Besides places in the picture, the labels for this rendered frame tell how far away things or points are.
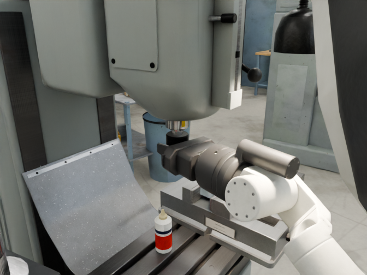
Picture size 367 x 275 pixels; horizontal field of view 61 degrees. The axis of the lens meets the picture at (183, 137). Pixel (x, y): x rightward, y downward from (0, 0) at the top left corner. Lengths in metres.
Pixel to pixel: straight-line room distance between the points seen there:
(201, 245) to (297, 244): 0.39
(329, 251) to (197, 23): 0.37
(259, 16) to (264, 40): 0.51
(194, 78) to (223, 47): 0.07
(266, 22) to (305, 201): 7.08
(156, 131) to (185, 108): 2.35
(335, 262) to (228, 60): 0.32
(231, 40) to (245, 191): 0.24
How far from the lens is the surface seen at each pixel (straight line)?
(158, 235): 0.76
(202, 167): 0.54
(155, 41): 0.51
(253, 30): 7.64
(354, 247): 2.60
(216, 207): 0.78
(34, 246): 1.00
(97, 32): 0.61
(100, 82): 0.61
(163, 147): 0.64
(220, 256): 0.79
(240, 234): 0.79
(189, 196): 0.82
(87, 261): 0.89
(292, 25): 0.49
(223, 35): 0.53
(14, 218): 0.96
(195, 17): 0.50
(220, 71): 0.53
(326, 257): 0.46
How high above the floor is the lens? 1.48
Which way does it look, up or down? 20 degrees down
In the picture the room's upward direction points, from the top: straight up
